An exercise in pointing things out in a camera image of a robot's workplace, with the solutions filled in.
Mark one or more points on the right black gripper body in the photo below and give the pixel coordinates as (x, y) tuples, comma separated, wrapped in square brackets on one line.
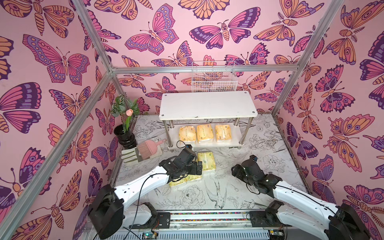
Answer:
[(241, 171)]

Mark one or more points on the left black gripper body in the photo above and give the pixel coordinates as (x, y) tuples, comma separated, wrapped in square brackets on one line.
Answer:
[(193, 165)]

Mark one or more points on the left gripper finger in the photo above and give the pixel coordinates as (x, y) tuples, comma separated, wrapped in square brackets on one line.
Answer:
[(195, 172), (197, 165)]

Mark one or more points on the yellow tissue pack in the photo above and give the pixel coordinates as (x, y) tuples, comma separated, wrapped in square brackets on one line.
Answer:
[(208, 161), (193, 178), (173, 184)]

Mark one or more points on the orange tissue pack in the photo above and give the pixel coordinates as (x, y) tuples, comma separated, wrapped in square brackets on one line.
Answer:
[(187, 134), (223, 133), (205, 133)]

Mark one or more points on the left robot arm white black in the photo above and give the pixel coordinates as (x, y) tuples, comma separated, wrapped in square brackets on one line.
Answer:
[(115, 205)]

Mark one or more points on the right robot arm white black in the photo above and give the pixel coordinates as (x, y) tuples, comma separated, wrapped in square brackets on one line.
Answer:
[(292, 207)]

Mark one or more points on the white two-tier shelf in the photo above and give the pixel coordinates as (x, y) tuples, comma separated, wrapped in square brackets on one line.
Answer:
[(185, 109)]

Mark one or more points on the pink brush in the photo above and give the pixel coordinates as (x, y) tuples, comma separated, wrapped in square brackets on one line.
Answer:
[(150, 149)]

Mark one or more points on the black vase with plant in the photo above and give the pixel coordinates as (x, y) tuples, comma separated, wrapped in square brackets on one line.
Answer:
[(126, 110)]

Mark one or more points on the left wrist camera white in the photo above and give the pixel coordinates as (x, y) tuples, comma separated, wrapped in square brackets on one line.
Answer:
[(189, 147)]

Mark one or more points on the white wire basket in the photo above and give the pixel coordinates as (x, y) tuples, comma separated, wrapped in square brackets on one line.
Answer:
[(213, 78)]

